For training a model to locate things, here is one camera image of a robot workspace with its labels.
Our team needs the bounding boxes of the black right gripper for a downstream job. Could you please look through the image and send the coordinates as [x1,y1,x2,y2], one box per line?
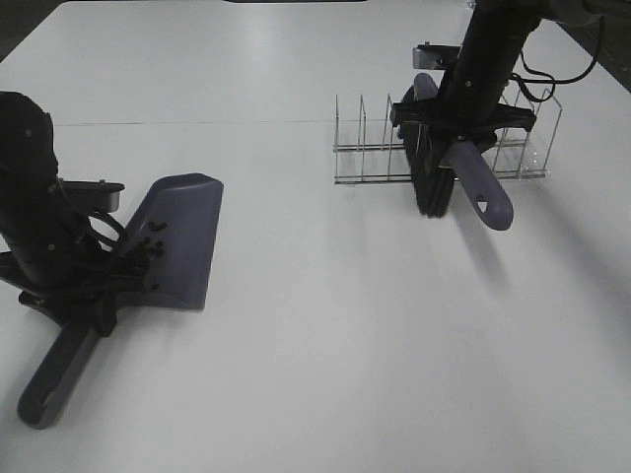
[389,29,536,153]

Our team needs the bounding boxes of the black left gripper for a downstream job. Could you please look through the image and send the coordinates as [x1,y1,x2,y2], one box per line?
[1,206,152,337]

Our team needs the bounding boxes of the purple brush black bristles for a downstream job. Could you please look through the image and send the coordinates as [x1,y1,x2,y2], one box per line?
[398,72,515,232]

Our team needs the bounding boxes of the pile of coffee beans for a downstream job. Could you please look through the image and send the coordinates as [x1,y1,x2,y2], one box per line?
[114,230,165,294]

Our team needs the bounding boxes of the purple plastic dustpan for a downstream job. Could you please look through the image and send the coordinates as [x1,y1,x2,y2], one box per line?
[17,172,224,429]

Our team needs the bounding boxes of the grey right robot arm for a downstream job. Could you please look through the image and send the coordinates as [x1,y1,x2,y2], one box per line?
[390,1,630,139]

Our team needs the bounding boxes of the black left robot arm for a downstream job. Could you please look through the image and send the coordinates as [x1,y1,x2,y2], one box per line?
[1,92,150,336]

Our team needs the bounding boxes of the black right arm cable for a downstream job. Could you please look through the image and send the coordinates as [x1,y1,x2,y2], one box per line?
[510,14,607,104]

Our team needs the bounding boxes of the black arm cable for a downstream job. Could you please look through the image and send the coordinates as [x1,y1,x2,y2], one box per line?
[510,14,607,104]
[78,209,127,257]

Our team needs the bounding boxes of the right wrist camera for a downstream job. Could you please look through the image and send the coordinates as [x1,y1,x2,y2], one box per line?
[412,42,460,70]

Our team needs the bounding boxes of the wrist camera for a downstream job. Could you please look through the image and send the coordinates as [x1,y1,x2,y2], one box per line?
[412,42,460,70]
[61,179,125,213]

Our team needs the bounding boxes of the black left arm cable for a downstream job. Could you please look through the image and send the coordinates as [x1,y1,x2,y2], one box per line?
[78,209,127,257]

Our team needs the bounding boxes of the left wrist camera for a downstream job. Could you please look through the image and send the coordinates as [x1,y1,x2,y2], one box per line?
[61,179,125,213]

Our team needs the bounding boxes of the metal wire rack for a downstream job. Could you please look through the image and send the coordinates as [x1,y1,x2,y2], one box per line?
[332,88,563,184]

